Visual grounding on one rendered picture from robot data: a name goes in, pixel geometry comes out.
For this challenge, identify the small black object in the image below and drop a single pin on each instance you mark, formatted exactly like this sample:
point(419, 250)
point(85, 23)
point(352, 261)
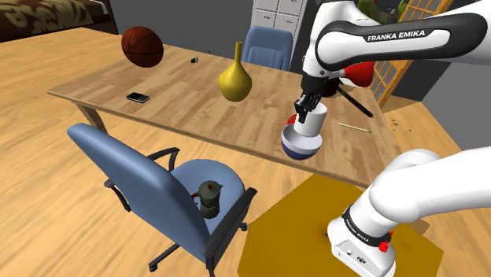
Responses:
point(194, 60)

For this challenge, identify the dark red basketball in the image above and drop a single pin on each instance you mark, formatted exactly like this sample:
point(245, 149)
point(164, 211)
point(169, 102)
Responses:
point(142, 46)

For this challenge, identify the yellow long-necked vase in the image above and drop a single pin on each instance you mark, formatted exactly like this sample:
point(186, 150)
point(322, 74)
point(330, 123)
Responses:
point(235, 82)

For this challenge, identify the black smartphone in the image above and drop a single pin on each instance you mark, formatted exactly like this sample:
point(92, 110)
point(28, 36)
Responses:
point(137, 97)

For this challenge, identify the white cabinet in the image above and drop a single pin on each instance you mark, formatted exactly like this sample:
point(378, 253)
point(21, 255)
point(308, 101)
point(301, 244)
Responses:
point(278, 13)

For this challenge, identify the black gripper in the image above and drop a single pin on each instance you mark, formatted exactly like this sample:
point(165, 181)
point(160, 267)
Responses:
point(310, 86)

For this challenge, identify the wooden table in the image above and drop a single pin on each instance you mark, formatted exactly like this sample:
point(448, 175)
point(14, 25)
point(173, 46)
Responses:
point(184, 92)

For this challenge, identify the bed with brown patterned cover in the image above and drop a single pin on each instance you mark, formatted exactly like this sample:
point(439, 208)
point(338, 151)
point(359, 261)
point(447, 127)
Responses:
point(42, 17)

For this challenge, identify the blue office chair with armrests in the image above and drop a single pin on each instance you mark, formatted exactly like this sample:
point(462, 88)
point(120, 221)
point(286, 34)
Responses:
point(153, 192)

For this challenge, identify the thin beige stick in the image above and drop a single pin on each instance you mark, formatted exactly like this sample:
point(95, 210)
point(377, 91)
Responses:
point(353, 127)

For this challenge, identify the dark grey moka pot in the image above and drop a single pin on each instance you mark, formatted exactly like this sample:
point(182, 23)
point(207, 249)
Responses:
point(209, 197)

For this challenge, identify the red desk lamp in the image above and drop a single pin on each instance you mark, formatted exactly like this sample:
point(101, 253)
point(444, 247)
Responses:
point(360, 73)

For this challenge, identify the green plant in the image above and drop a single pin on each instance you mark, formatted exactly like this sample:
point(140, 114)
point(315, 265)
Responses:
point(370, 9)

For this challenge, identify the ochre yellow robot stand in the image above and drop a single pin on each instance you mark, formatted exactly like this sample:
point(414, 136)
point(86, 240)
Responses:
point(291, 234)

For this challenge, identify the small red object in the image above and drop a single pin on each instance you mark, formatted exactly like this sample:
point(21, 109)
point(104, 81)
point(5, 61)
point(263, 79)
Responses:
point(291, 119)

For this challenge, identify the wooden lattice screen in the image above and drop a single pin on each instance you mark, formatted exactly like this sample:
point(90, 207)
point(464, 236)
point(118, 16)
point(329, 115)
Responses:
point(387, 76)

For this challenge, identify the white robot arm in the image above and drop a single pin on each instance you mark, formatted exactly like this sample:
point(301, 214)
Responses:
point(414, 184)

